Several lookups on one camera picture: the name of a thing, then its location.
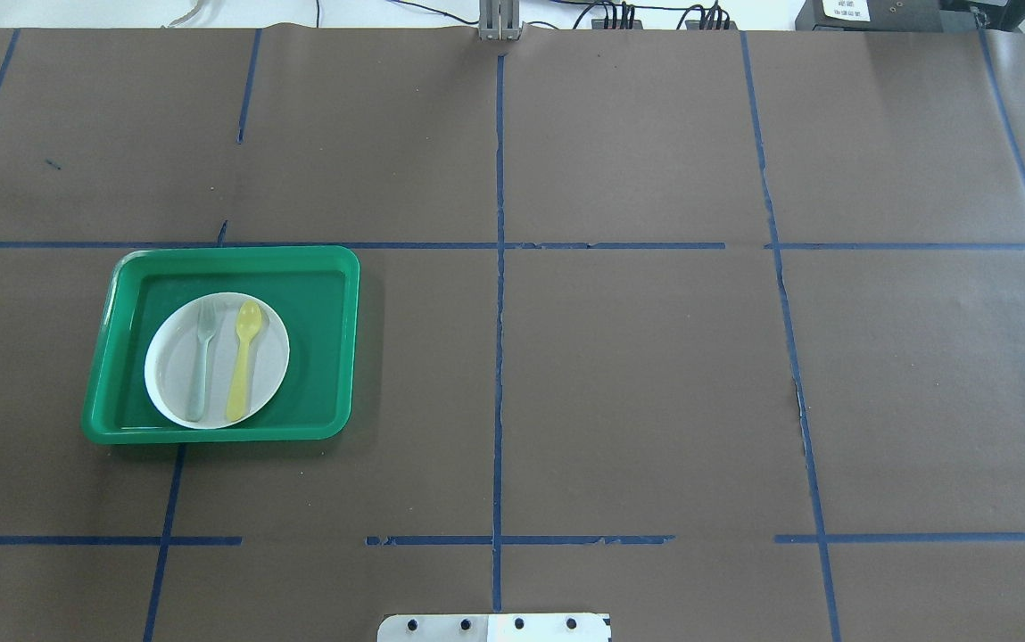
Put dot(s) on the yellow plastic spoon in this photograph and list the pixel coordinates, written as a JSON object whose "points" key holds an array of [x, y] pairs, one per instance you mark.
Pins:
{"points": [[249, 322]]}

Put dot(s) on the grey-green plastic fork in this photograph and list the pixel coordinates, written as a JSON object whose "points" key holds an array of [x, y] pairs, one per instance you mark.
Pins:
{"points": [[205, 331]]}

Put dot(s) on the black connector block left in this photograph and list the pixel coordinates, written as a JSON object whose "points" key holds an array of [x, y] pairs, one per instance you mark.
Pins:
{"points": [[617, 17]]}

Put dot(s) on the black connector block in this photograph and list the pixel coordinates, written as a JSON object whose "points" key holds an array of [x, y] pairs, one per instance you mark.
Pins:
{"points": [[617, 17], [712, 17]]}

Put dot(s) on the green plastic tray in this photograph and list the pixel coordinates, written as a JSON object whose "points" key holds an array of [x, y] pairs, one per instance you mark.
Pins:
{"points": [[313, 288]]}

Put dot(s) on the white round plate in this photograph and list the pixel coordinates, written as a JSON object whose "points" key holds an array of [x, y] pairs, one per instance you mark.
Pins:
{"points": [[169, 361]]}

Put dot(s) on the black connector block right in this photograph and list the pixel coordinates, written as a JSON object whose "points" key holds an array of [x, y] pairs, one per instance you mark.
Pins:
{"points": [[712, 17]]}

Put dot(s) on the black box with label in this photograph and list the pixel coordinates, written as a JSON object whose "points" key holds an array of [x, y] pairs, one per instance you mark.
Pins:
{"points": [[879, 16]]}

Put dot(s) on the aluminium frame post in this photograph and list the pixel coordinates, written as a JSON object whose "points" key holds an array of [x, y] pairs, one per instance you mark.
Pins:
{"points": [[499, 20]]}

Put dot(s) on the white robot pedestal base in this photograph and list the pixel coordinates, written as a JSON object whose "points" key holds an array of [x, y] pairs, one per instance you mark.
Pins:
{"points": [[496, 627]]}

